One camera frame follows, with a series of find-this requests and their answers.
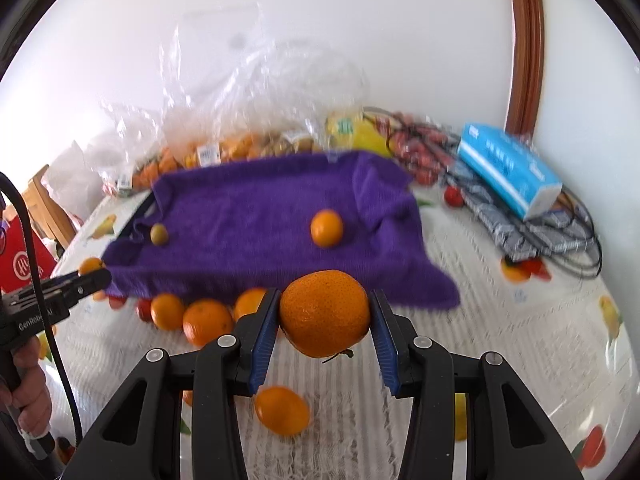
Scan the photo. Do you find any small orange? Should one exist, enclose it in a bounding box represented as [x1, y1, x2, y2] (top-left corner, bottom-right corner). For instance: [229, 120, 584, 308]
[309, 209, 344, 248]
[78, 257, 105, 275]

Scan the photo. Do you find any small red apple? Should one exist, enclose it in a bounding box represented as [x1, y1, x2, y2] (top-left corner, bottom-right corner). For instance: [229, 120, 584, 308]
[136, 298, 152, 323]

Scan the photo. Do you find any large round orange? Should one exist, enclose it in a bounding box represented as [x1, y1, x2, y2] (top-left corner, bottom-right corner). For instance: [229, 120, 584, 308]
[182, 299, 234, 348]

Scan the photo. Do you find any oval orange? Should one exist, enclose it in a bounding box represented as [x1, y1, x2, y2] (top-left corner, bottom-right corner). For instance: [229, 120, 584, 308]
[254, 386, 310, 437]

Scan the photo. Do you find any green kiwi fruit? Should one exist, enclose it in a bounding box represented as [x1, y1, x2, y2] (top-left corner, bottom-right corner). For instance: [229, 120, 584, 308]
[150, 223, 169, 247]

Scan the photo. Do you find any large orange with stem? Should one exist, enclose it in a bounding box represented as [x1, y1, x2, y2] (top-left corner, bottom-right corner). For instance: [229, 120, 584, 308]
[279, 270, 370, 359]

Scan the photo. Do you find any bag of red fruits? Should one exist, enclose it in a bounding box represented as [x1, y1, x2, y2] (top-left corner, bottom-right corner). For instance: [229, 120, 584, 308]
[367, 110, 460, 186]

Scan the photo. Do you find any person's left hand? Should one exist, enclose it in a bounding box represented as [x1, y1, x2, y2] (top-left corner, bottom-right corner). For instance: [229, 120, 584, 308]
[1, 337, 52, 437]

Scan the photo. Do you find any red paper bag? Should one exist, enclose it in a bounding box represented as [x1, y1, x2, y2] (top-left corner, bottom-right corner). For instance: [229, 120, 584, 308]
[0, 217, 56, 292]

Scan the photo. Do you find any small red tomato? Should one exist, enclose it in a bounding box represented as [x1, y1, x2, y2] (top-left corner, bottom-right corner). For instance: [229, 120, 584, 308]
[107, 296, 128, 311]

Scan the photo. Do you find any wooden chair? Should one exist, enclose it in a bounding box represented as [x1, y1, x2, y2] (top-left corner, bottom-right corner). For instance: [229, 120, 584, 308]
[22, 165, 77, 249]

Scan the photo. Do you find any white fruit print tablecloth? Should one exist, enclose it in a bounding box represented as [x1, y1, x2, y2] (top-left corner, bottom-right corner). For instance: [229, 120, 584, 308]
[55, 188, 639, 479]

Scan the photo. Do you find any medium orange on table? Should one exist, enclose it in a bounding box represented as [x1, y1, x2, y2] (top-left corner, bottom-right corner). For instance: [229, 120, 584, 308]
[151, 292, 186, 332]

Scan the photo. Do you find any black tray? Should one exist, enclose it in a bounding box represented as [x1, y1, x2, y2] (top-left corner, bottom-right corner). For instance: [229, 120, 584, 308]
[117, 193, 156, 240]

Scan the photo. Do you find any white plastic bag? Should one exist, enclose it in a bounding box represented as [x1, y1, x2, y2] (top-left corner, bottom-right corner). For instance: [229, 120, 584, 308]
[41, 142, 104, 223]

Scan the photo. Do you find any orange near towel edge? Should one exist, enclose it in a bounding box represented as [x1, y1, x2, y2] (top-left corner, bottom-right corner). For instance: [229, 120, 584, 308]
[232, 287, 267, 322]

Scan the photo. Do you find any grey checkered cloth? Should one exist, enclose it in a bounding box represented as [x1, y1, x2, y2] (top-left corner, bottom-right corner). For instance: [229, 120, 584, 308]
[444, 159, 597, 264]

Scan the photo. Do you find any clear bag of oranges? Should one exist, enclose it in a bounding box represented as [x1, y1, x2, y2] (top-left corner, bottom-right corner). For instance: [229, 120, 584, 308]
[85, 104, 179, 197]

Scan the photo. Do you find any purple towel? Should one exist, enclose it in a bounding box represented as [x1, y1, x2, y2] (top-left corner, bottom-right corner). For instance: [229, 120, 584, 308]
[103, 152, 460, 310]

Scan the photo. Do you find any red cherry tomato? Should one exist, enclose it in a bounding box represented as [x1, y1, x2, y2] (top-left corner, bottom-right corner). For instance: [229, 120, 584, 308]
[444, 185, 464, 208]

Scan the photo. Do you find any blue tissue pack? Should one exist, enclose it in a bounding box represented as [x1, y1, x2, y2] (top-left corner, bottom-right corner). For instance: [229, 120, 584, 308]
[458, 122, 563, 220]

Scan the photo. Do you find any clear bag of kumquats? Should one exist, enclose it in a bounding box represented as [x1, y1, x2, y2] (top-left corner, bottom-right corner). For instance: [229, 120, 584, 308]
[160, 3, 369, 167]

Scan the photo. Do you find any yellow snack bag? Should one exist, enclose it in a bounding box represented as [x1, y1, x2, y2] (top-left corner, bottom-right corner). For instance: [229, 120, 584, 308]
[326, 114, 392, 157]

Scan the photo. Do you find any black cable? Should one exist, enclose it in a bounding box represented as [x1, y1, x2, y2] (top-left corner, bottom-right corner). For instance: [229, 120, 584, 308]
[361, 105, 604, 280]

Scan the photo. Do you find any brown wooden door frame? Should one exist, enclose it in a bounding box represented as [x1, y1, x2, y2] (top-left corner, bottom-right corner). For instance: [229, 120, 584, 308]
[506, 0, 544, 136]

